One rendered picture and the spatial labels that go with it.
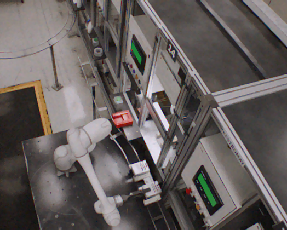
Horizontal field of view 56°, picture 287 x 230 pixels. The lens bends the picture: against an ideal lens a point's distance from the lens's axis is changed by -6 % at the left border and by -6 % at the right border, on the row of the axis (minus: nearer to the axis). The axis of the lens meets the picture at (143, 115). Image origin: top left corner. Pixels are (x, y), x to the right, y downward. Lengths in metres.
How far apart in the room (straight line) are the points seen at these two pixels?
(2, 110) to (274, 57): 3.28
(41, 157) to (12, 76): 1.93
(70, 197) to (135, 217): 0.58
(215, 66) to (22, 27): 4.06
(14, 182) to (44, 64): 1.87
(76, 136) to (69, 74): 2.46
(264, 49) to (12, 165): 2.88
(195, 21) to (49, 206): 1.86
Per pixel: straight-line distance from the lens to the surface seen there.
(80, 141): 1.89
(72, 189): 2.58
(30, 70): 4.42
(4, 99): 4.13
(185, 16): 1.97
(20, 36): 5.06
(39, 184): 2.64
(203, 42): 1.79
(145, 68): 2.09
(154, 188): 2.23
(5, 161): 3.60
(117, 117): 2.63
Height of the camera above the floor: 3.08
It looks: 54 degrees down
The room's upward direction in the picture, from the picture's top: 12 degrees clockwise
